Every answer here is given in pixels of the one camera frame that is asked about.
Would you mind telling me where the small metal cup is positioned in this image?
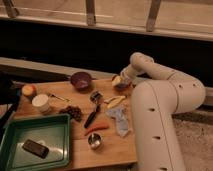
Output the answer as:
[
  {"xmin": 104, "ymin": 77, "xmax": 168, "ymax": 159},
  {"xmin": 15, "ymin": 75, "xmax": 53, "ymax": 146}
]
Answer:
[{"xmin": 88, "ymin": 133, "xmax": 102, "ymax": 150}]

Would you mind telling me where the red yellow apple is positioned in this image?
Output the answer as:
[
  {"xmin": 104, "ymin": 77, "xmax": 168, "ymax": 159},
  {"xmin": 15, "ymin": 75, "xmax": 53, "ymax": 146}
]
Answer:
[{"xmin": 22, "ymin": 84, "xmax": 37, "ymax": 97}]

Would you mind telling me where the bunch of dark grapes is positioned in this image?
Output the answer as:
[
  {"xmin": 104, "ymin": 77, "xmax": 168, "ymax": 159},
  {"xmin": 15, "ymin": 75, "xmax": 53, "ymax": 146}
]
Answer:
[{"xmin": 60, "ymin": 106, "xmax": 82, "ymax": 122}]

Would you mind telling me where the yellow sponge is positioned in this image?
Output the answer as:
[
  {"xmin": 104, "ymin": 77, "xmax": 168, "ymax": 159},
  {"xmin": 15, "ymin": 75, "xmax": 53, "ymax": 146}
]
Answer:
[{"xmin": 112, "ymin": 75, "xmax": 121, "ymax": 87}]

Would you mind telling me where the orange carrot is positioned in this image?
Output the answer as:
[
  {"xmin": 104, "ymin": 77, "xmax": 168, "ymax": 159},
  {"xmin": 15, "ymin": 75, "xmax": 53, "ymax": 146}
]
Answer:
[{"xmin": 84, "ymin": 123, "xmax": 109, "ymax": 136}]

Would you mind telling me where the black object at left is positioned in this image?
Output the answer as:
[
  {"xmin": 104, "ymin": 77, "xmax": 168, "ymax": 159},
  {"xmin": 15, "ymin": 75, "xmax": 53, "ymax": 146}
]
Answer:
[{"xmin": 0, "ymin": 71, "xmax": 21, "ymax": 133}]

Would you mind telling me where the wooden cutting board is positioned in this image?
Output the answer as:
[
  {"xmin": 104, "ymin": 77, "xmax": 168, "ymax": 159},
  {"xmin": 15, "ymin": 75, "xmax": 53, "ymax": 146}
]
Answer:
[{"xmin": 12, "ymin": 78, "xmax": 139, "ymax": 171}]

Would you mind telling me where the purple bowl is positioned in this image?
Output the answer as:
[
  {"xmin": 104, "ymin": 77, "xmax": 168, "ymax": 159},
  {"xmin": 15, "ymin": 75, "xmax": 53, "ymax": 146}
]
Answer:
[{"xmin": 70, "ymin": 72, "xmax": 92, "ymax": 90}]

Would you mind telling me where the dark brown rectangular block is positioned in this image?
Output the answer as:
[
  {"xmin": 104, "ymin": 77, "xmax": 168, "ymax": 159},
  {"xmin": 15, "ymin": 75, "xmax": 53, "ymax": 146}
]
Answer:
[{"xmin": 22, "ymin": 139, "xmax": 49, "ymax": 159}]

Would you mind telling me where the small metal spoon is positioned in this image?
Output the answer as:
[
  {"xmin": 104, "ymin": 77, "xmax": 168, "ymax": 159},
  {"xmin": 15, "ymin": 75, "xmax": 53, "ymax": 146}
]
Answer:
[{"xmin": 47, "ymin": 93, "xmax": 70, "ymax": 102}]

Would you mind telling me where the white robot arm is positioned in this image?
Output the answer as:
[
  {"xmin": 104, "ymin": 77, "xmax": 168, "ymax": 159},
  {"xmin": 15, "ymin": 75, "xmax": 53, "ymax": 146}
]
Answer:
[{"xmin": 121, "ymin": 52, "xmax": 206, "ymax": 171}]

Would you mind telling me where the white cup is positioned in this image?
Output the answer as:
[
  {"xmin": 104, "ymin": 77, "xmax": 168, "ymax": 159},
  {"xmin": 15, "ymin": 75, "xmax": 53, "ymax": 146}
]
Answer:
[{"xmin": 32, "ymin": 94, "xmax": 50, "ymax": 113}]

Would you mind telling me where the yellow banana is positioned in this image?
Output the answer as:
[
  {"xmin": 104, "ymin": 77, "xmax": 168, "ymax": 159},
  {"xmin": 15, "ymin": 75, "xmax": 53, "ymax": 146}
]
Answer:
[{"xmin": 104, "ymin": 95, "xmax": 126, "ymax": 109}]

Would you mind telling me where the green plastic tray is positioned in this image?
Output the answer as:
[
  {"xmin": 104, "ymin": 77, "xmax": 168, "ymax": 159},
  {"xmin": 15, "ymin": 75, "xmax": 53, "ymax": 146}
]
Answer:
[{"xmin": 0, "ymin": 114, "xmax": 70, "ymax": 171}]

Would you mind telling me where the red bowl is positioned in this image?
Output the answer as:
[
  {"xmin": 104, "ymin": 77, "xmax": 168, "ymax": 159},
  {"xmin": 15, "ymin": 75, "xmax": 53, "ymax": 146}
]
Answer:
[{"xmin": 114, "ymin": 81, "xmax": 132, "ymax": 90}]

